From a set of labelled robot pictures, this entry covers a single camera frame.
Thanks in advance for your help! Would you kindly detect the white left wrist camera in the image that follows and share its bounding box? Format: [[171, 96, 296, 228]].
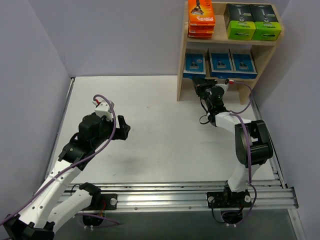
[[92, 99, 114, 122]]

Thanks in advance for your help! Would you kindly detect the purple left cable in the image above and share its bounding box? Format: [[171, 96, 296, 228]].
[[0, 94, 122, 228]]

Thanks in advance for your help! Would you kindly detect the black green GilletteLabs box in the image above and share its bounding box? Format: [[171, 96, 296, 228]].
[[250, 4, 282, 41], [224, 3, 256, 41]]

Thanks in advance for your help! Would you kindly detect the wooden shelf unit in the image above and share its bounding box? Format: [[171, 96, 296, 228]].
[[176, 1, 285, 101]]

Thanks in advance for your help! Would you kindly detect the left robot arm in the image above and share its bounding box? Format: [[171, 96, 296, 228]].
[[3, 113, 131, 240]]

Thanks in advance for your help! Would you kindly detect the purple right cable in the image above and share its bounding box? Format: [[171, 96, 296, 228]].
[[219, 80, 258, 226]]

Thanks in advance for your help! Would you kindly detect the purple cable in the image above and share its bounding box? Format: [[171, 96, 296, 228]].
[[0, 94, 122, 228], [219, 80, 258, 226]]

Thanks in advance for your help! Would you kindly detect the aluminium rail base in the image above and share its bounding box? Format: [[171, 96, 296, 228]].
[[62, 181, 298, 213]]

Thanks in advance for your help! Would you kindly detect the orange styler box back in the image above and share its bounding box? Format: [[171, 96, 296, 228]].
[[187, 0, 216, 27]]

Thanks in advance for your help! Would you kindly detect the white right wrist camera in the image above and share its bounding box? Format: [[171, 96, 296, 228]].
[[216, 78, 235, 92]]

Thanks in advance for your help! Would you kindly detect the orange Gillette Fusion5 box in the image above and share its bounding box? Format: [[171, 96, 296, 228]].
[[188, 25, 215, 35]]

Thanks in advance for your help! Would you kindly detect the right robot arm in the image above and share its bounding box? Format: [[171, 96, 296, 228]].
[[192, 76, 273, 207]]

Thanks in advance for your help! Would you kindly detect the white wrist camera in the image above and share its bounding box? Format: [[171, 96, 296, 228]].
[[216, 78, 235, 92], [92, 99, 114, 122]]

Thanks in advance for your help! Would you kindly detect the Harry's razor box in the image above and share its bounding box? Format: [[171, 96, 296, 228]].
[[229, 49, 258, 80], [207, 49, 235, 79], [182, 49, 206, 79]]

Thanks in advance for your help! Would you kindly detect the orange styler box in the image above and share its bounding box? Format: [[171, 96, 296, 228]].
[[187, 0, 216, 27], [188, 32, 213, 40]]

